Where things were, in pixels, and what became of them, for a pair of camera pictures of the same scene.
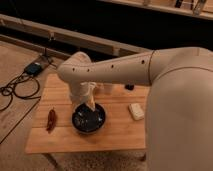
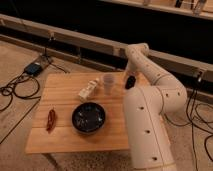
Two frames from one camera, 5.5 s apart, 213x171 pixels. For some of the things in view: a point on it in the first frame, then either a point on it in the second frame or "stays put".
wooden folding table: (52, 129) stays put
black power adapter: (33, 68) stays put
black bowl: (88, 120) stays put
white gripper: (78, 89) -> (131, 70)
